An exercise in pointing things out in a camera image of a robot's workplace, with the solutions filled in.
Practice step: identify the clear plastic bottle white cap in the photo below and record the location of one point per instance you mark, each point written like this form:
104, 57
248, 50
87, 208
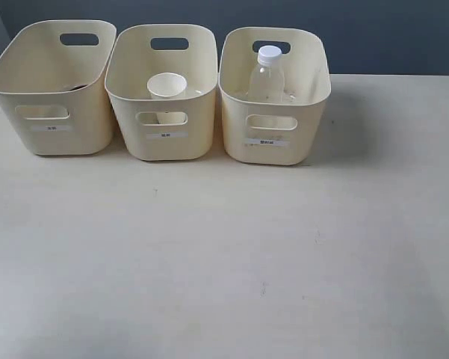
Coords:
267, 80

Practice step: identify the white paper cup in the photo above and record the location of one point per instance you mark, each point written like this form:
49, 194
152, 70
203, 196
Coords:
168, 86

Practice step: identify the brown wooden cup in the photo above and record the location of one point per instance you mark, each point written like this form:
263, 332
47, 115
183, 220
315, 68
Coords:
78, 87

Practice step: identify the right cream plastic bin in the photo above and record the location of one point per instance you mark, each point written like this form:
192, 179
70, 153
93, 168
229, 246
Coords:
279, 133

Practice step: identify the cream plastic bin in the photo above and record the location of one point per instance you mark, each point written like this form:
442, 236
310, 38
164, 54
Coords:
279, 133
142, 51
41, 63

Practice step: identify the middle cream plastic bin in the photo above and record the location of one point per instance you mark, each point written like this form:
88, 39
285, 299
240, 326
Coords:
142, 51

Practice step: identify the left cream plastic bin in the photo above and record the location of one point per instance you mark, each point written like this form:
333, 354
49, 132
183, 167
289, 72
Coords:
41, 63

